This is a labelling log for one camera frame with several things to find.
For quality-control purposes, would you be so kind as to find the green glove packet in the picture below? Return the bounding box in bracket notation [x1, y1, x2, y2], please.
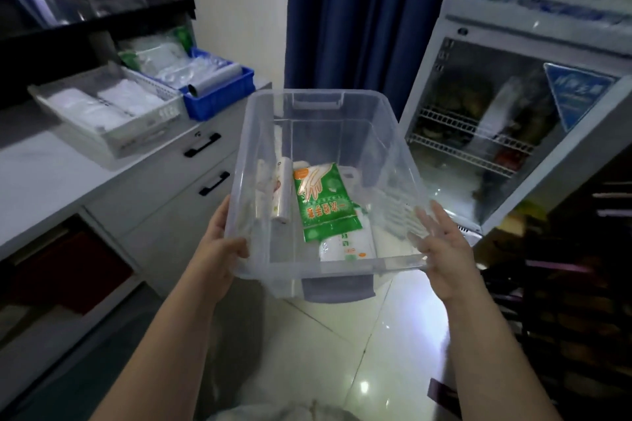
[293, 162, 363, 244]

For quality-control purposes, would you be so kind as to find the clear folded plastic bag pack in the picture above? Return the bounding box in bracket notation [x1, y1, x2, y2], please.
[246, 158, 277, 241]

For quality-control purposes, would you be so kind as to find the dark goods rack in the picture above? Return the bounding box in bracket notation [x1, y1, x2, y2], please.
[473, 147, 632, 421]

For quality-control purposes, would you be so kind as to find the white plastic bag roll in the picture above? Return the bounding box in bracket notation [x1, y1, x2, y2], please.
[273, 157, 296, 225]

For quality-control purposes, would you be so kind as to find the blue curtain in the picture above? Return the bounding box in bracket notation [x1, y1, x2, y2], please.
[284, 0, 465, 120]

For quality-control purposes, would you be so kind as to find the person's left forearm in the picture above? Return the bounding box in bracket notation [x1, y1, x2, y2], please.
[91, 283, 229, 421]

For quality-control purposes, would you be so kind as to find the clear bag stack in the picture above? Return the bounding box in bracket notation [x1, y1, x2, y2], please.
[155, 55, 232, 89]

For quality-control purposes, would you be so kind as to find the grey drawer cabinet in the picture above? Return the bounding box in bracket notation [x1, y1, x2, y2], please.
[0, 80, 273, 411]

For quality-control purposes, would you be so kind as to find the person's right hand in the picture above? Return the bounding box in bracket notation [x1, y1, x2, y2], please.
[407, 200, 487, 306]

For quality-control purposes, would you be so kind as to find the person's right forearm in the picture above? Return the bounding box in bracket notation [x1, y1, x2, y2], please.
[441, 282, 564, 421]

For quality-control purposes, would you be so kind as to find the clear plastic storage bin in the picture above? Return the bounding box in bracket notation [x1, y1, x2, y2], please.
[224, 88, 431, 304]

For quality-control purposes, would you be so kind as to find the white wire fridge shelf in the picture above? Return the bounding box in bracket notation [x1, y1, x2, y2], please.
[406, 133, 517, 178]
[417, 106, 537, 156]

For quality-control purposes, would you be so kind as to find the clear plastic bag roll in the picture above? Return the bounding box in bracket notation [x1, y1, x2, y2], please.
[188, 62, 244, 99]

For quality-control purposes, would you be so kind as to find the white plastic basket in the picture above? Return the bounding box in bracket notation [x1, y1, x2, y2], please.
[28, 62, 189, 161]

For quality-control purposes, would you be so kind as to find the white glove packet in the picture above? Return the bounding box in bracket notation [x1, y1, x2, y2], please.
[318, 209, 378, 262]

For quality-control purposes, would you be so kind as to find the glass door fridge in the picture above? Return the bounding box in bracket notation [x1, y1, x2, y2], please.
[397, 0, 632, 247]

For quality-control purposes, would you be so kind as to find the blue triangular sticker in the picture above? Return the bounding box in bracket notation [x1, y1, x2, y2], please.
[543, 62, 619, 133]

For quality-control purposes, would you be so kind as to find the green and clear bag packet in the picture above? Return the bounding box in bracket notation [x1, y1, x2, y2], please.
[117, 25, 196, 77]

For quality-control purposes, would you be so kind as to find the black counter shelf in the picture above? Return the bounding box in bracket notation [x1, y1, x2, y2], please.
[0, 0, 197, 110]

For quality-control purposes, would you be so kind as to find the blue plastic basket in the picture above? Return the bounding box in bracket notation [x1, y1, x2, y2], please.
[179, 47, 256, 122]

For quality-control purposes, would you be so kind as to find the person's left hand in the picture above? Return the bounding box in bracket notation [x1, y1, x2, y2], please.
[185, 195, 250, 309]

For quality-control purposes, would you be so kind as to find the black drawer handle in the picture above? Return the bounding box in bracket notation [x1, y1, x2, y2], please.
[184, 132, 222, 159]
[198, 171, 232, 197]

